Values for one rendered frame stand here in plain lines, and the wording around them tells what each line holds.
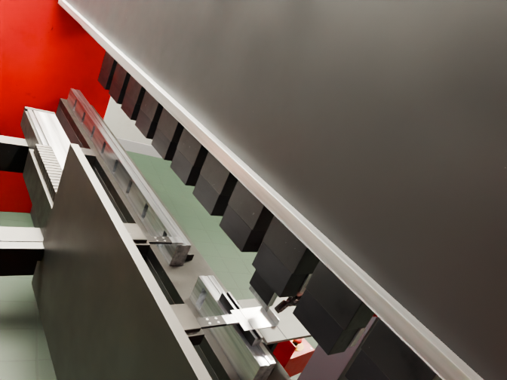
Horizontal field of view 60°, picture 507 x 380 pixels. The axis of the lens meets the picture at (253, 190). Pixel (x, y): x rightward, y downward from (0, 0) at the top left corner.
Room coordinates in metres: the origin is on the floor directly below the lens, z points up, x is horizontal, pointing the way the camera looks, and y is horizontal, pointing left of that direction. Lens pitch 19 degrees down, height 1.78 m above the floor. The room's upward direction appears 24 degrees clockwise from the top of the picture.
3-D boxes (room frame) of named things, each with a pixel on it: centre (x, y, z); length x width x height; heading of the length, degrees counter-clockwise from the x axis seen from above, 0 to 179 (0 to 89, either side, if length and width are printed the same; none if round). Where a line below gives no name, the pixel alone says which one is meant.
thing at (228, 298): (1.13, -0.12, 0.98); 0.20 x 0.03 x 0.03; 43
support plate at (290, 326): (1.21, -0.25, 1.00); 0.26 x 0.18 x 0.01; 133
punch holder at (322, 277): (0.95, -0.30, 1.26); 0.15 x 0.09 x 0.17; 43
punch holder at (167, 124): (1.68, 0.38, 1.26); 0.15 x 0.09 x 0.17; 43
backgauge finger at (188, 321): (1.00, -0.01, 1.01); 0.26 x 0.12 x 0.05; 133
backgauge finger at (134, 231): (1.29, 0.26, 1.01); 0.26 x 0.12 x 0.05; 133
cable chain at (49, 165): (1.40, 0.67, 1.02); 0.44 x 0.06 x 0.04; 43
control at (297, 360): (1.44, -0.34, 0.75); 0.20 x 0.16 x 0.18; 49
